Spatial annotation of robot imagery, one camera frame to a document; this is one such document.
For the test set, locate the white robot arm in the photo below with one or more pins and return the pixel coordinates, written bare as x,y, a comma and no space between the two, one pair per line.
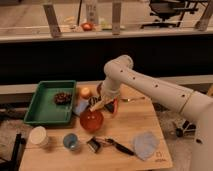
192,105

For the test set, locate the blue plastic cup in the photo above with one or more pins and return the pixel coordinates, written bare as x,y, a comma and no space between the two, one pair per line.
70,141

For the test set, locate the black office chair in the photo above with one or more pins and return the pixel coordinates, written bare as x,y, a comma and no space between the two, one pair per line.
165,9

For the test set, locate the white plastic cup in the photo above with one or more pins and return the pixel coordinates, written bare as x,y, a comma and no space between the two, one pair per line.
38,136

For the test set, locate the purple plastic bowl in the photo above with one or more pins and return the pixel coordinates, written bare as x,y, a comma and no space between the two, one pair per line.
99,88

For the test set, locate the green plastic tray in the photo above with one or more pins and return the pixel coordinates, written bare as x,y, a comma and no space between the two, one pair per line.
43,110

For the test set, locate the black handled tool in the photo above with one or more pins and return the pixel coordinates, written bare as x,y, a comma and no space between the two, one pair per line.
119,147

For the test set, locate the red chili pepper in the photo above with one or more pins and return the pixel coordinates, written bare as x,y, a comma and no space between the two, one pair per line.
115,106

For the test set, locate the black wedge block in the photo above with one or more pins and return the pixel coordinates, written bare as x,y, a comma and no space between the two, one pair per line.
110,107

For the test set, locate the orange fruit in background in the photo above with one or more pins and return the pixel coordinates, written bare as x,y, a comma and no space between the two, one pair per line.
87,26

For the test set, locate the small black metal clip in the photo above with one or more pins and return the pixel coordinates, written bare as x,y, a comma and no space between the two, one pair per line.
94,145

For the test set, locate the light blue cloth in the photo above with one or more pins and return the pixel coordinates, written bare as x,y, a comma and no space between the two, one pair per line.
145,145

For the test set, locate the red plastic bowl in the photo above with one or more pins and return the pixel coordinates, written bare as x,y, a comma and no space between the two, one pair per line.
91,121

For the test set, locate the orange fruit on table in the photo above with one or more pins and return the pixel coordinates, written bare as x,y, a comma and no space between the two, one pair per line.
85,92

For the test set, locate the brown pine cone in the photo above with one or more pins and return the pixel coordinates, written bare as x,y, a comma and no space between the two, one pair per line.
62,98

